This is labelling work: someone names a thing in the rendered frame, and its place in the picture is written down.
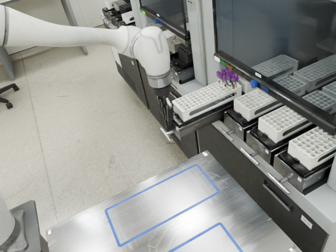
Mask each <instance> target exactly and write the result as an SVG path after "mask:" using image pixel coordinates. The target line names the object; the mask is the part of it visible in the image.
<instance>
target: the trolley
mask: <svg viewBox="0 0 336 252"><path fill-rule="evenodd" d="M45 233H46V238H47V244H48V249H49V252H302V251H301V250H300V249H299V248H298V247H297V245H296V244H295V243H294V242H293V241H292V240H291V239H290V238H289V237H288V236H287V235H286V234H285V233H284V232H283V230H282V229H281V228H280V227H279V226H278V225H277V224H276V223H275V222H274V221H273V220H272V219H271V218H270V217H269V215H268V214H267V213H266V212H265V211H264V210H263V209H262V208H261V207H260V206H259V205H258V204H257V203H256V201H255V200H254V199H253V198H252V197H251V196H250V195H249V194H248V193H247V192H246V191H245V190H244V189H243V188H242V186H241V185H240V184H239V183H238V182H237V181H236V180H235V179H234V178H233V177H232V176H231V175H230V174H229V173H228V171H227V170H226V169H225V168H224V167H223V166H222V165H221V164H220V163H219V162H218V161H217V160H216V159H215V158H214V156H213V155H212V154H211V153H210V152H209V151H208V150H205V151H203V152H201V153H199V154H197V155H195V156H193V157H191V158H189V159H187V160H185V161H183V162H181V163H179V164H177V165H175V166H173V167H171V168H169V169H167V170H165V171H163V172H161V173H159V174H157V175H155V176H153V177H151V178H149V179H147V180H145V181H143V182H141V183H139V184H137V185H134V186H132V187H130V188H128V189H126V190H124V191H122V192H120V193H118V194H116V195H114V196H112V197H110V198H108V199H106V200H104V201H102V202H100V203H98V204H96V205H94V206H92V207H90V208H88V209H86V210H84V211H82V212H80V213H78V214H76V215H74V216H72V217H70V218H68V219H66V220H64V221H61V222H59V223H57V224H55V225H53V226H51V227H49V228H47V229H46V230H45Z"/></svg>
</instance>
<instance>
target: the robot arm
mask: <svg viewBox="0 0 336 252"><path fill-rule="evenodd" d="M96 44H103V45H109V46H112V47H114V48H115V49H116V51H117V52H118V53H119V54H122V55H125V56H128V57H130V58H135V59H137V60H138V61H139V62H140V64H141V65H142V67H144V69H145V71H146V75H147V79H148V83H149V85H150V86H151V88H152V92H153V94H154V95H155V96H156V98H157V102H158V105H159V108H160V112H161V114H162V115H163V117H164V123H165V128H166V130H167V131H168V132H169V131H171V130H173V129H174V127H173V122H172V120H173V119H174V111H173V107H174V104H173V103H170V96H169V93H170V92H171V91H172V87H171V82H172V76H171V69H170V61H171V60H170V51H169V46H168V42H167V39H166V37H165V35H164V33H163V31H162V30H161V29H160V28H159V27H156V26H148V27H145V28H143V29H141V28H138V27H136V26H131V25H130V26H121V27H120V28H119V29H106V28H93V27H78V26H66V25H59V24H54V23H50V22H47V21H43V20H41V19H38V18H35V17H32V16H30V15H27V14H24V13H22V12H20V11H17V10H15V9H12V8H10V7H7V6H4V5H0V46H7V47H9V46H42V47H77V46H87V45H96ZM24 217H25V212H24V210H22V209H20V210H18V211H16V212H15V213H13V214H11V212H10V211H9V209H8V208H7V204H6V202H5V200H4V198H3V195H2V193H1V189H0V252H24V251H26V250H27V249H28V247H29V244H28V242H27V240H26V231H25V221H24Z"/></svg>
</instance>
